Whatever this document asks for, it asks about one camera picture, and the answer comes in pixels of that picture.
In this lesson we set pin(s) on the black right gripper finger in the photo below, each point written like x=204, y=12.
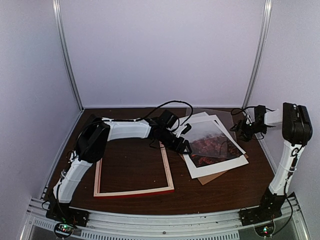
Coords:
x=244, y=137
x=235, y=128

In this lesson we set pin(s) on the aluminium corner post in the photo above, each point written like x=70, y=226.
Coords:
x=263, y=35
x=66, y=57

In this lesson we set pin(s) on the pink wooden picture frame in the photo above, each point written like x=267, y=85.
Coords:
x=131, y=169

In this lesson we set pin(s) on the left aluminium corner post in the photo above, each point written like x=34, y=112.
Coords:
x=66, y=57

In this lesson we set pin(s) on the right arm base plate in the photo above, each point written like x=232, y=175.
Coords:
x=257, y=215

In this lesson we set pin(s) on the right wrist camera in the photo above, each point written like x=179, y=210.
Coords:
x=247, y=118

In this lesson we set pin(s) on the right aluminium corner post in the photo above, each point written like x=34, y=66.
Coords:
x=263, y=35

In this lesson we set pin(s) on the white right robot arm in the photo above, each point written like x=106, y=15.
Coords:
x=296, y=132

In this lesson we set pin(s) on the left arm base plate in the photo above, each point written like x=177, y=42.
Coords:
x=69, y=216

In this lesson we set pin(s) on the clear acrylic sheet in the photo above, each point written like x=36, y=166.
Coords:
x=220, y=132

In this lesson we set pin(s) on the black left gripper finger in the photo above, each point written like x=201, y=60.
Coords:
x=184, y=147
x=187, y=129

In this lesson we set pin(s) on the red landscape photo print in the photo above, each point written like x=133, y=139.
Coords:
x=210, y=141

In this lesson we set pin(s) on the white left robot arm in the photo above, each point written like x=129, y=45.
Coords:
x=91, y=144

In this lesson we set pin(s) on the aluminium front rail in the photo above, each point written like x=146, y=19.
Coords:
x=224, y=225

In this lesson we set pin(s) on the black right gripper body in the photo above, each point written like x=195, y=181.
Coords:
x=251, y=128

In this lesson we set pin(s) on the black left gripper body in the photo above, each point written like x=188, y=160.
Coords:
x=169, y=143

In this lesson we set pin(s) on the brown backing board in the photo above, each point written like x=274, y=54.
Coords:
x=209, y=172

